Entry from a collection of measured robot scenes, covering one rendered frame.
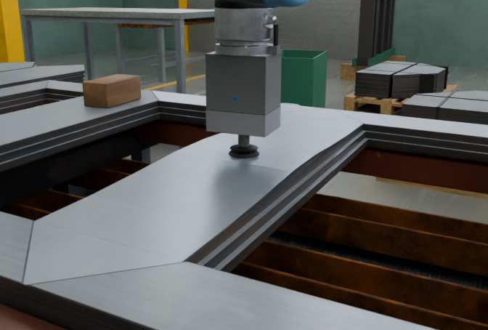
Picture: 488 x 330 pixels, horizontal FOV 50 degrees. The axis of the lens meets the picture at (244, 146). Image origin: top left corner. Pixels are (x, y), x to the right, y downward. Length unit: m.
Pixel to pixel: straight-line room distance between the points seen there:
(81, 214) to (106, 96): 0.53
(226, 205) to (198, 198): 0.04
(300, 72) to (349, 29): 4.77
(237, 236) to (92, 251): 0.14
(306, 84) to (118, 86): 3.27
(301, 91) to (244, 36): 3.65
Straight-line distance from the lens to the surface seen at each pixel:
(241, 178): 0.64
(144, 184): 0.64
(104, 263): 0.47
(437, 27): 8.72
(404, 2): 8.80
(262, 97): 0.67
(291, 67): 4.30
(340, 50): 9.07
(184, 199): 0.59
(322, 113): 1.02
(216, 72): 0.69
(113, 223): 0.55
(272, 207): 0.60
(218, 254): 0.50
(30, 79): 1.52
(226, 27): 0.67
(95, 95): 1.10
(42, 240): 0.53
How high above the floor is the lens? 1.07
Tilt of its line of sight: 16 degrees down
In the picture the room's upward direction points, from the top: straight up
